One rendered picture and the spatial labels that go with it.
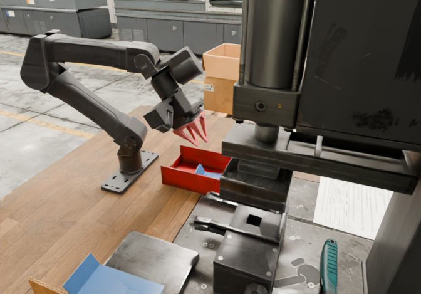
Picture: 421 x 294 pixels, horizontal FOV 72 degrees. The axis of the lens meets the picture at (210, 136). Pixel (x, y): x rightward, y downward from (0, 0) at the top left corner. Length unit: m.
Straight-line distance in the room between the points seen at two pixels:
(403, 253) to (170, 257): 0.39
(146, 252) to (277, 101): 0.40
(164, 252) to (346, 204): 0.46
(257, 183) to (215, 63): 2.47
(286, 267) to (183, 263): 0.20
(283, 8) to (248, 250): 0.39
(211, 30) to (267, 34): 5.03
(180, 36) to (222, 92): 2.94
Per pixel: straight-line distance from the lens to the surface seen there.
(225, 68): 2.82
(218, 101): 2.97
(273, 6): 0.37
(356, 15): 0.34
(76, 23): 7.32
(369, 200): 0.86
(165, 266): 0.61
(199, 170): 0.82
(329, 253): 0.66
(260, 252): 0.55
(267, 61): 0.38
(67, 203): 0.83
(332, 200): 0.82
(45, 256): 0.73
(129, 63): 0.71
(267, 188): 0.43
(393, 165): 0.49
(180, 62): 0.70
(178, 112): 0.71
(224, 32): 5.30
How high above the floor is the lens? 1.41
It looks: 29 degrees down
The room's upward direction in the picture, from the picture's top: straight up
